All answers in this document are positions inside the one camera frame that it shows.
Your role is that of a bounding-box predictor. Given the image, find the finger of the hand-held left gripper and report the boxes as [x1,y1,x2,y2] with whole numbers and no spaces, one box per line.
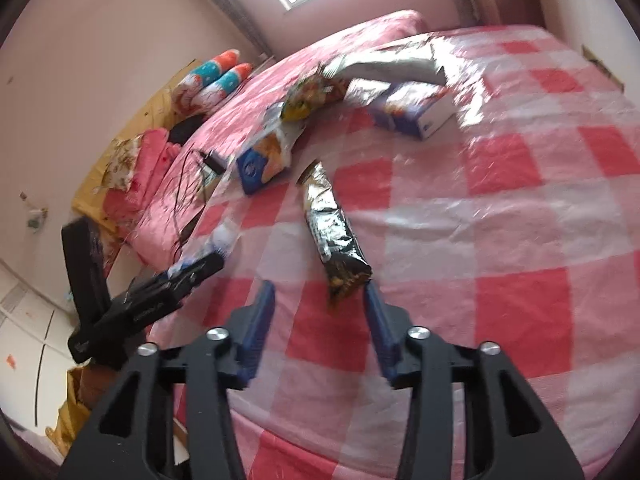
[165,252,225,299]

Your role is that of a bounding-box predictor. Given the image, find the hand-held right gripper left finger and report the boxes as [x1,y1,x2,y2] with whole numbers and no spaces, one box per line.
[59,280,277,480]

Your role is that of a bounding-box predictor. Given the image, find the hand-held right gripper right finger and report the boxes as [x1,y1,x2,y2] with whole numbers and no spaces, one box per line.
[363,281,585,480]

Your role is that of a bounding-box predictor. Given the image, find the white blue tissue packet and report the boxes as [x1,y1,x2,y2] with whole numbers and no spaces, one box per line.
[207,220,238,261]

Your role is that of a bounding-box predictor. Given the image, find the black snack packet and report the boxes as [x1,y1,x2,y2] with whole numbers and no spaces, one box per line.
[297,160,374,313]

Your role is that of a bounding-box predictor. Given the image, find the yellow snack packet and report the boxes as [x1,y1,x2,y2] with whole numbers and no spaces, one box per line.
[279,64,352,122]

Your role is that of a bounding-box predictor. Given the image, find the white cabinet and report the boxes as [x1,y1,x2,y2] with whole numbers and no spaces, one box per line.
[0,260,77,428]

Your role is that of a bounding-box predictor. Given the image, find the black charger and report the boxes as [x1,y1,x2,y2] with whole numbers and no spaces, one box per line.
[200,150,227,174]

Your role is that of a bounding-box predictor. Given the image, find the pink folded quilt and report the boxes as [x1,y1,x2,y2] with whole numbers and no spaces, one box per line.
[102,127,187,261]

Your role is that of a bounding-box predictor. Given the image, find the floral pillow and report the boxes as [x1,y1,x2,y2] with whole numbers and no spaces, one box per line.
[96,135,144,192]

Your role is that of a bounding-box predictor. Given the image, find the blue orange snack packet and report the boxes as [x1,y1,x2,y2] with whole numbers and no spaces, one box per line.
[236,104,307,196]

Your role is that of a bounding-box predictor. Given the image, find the black cloth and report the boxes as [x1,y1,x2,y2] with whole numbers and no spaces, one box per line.
[167,115,209,144]

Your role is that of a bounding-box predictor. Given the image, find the checkered plastic sheet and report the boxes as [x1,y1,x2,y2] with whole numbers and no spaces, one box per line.
[150,24,640,480]

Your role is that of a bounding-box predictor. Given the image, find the yellow bed sheet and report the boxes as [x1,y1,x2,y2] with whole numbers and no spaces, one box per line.
[71,60,202,241]

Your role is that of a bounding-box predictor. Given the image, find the blue red plush toy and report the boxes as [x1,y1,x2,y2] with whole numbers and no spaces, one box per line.
[192,63,254,111]

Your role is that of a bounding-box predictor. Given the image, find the red white blue pillows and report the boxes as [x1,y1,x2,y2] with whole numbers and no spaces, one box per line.
[172,49,241,107]

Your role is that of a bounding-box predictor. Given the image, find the blue white carton box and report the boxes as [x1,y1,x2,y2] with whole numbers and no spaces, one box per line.
[369,81,457,142]

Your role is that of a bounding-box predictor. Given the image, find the grey mailing bag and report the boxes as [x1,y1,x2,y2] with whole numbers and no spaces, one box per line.
[322,35,447,87]

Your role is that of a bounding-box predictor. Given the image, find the black cable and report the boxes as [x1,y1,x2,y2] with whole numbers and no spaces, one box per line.
[169,149,213,261]

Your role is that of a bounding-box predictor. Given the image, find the grey wall radiator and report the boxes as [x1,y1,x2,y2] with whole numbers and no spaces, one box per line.
[190,0,275,57]

